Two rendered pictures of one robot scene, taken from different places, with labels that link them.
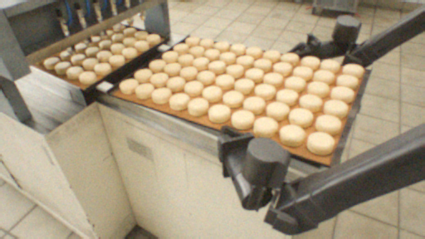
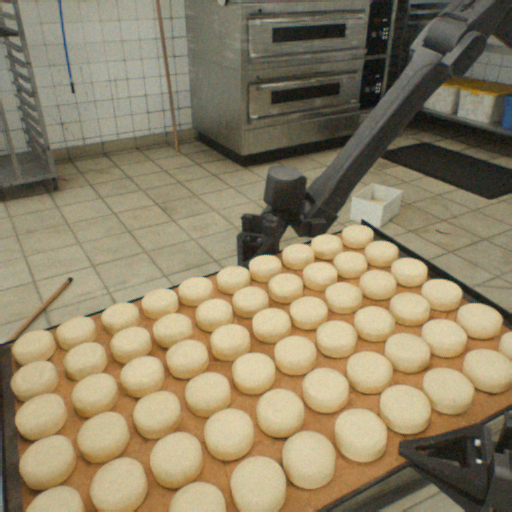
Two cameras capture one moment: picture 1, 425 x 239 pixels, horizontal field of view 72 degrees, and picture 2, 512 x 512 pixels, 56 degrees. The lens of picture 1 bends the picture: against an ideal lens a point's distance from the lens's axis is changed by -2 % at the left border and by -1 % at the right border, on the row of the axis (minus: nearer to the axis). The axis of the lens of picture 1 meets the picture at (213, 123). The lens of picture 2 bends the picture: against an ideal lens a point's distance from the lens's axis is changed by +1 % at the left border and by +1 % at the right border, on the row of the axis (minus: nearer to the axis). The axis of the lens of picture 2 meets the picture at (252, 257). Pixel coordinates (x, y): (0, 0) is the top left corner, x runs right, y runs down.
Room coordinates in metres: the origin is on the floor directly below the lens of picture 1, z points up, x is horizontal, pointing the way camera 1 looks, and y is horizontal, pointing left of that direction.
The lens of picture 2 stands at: (0.44, 0.31, 1.37)
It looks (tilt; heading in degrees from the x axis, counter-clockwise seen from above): 31 degrees down; 303
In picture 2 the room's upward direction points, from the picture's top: straight up
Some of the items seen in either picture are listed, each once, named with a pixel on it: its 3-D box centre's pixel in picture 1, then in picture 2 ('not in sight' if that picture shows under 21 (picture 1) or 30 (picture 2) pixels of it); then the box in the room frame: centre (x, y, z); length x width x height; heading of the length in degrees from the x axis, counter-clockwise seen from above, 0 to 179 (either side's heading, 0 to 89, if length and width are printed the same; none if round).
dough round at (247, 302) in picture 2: (262, 65); (250, 302); (0.74, -0.14, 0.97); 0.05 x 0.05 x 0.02
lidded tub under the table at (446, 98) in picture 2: not in sight; (452, 94); (1.46, -4.82, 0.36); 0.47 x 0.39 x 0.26; 63
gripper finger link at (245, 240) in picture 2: (296, 57); (251, 261); (0.81, -0.26, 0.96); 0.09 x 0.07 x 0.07; 104
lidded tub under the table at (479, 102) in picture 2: not in sight; (489, 101); (1.10, -4.65, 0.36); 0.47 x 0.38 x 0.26; 64
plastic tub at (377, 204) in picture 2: not in sight; (376, 205); (1.33, -2.52, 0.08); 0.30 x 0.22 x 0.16; 85
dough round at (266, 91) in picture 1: (265, 92); (336, 338); (0.60, -0.13, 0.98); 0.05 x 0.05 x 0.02
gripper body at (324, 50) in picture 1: (318, 51); (264, 235); (0.83, -0.32, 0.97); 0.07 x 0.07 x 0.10; 14
